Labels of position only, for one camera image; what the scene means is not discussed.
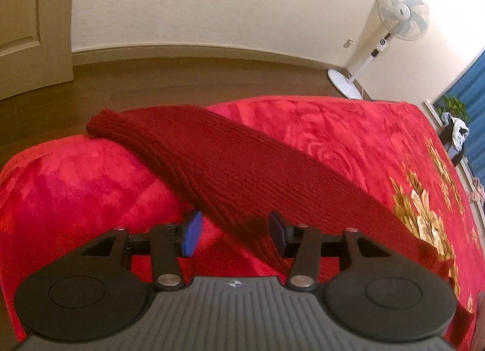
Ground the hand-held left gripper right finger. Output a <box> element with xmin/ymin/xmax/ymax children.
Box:
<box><xmin>268</xmin><ymin>212</ymin><xmax>421</xmax><ymax>293</ymax></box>

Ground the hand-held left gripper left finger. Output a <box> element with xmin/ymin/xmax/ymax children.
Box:
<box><xmin>49</xmin><ymin>210</ymin><xmax>203</xmax><ymax>292</ymax></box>

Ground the dark red knit sweater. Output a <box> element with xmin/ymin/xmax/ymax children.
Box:
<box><xmin>86</xmin><ymin>105</ymin><xmax>451</xmax><ymax>279</ymax></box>

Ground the pile of clothes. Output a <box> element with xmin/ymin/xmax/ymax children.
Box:
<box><xmin>440</xmin><ymin>112</ymin><xmax>470</xmax><ymax>164</ymax></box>

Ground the red floral blanket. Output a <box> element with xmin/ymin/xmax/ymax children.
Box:
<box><xmin>0</xmin><ymin>96</ymin><xmax>485</xmax><ymax>351</ymax></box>

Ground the white windowsill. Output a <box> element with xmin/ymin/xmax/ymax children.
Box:
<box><xmin>422</xmin><ymin>100</ymin><xmax>485</xmax><ymax>215</ymax></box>

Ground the pink cloth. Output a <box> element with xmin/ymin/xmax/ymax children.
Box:
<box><xmin>468</xmin><ymin>180</ymin><xmax>485</xmax><ymax>204</ymax></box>

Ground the green potted plant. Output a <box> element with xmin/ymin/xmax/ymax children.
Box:
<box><xmin>434</xmin><ymin>95</ymin><xmax>470</xmax><ymax>122</ymax></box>

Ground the blue curtain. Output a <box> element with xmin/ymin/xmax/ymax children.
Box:
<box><xmin>441</xmin><ymin>48</ymin><xmax>485</xmax><ymax>185</ymax></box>

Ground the white standing fan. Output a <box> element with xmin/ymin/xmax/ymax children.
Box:
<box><xmin>328</xmin><ymin>0</ymin><xmax>430</xmax><ymax>100</ymax></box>

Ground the beige wooden door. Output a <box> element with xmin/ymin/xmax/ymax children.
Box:
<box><xmin>0</xmin><ymin>0</ymin><xmax>78</xmax><ymax>101</ymax></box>

